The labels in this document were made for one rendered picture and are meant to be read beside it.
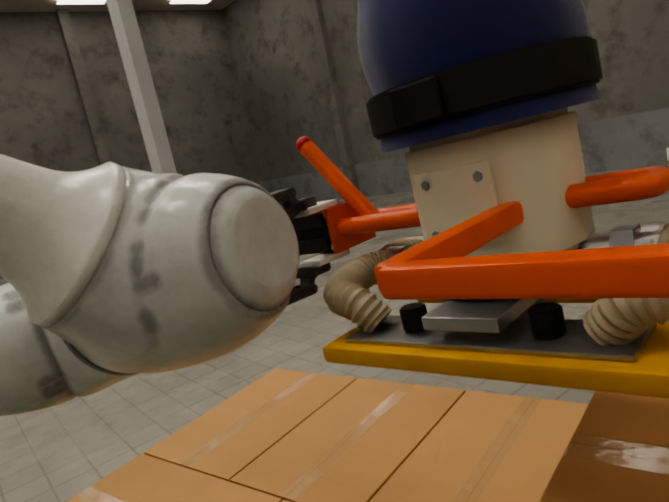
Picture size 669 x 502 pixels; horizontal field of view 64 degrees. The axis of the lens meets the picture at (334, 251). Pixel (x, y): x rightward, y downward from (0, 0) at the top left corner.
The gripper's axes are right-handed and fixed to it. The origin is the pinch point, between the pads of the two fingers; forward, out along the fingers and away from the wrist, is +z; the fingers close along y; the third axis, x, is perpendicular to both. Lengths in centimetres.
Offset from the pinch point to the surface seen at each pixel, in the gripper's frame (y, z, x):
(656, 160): 110, 973, -89
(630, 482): 25.4, -4.1, 33.5
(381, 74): -15.6, -7.1, 17.3
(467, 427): 66, 62, -19
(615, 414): 25.4, 7.6, 30.1
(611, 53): -76, 987, -138
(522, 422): 66, 68, -6
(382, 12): -20.5, -7.8, 19.0
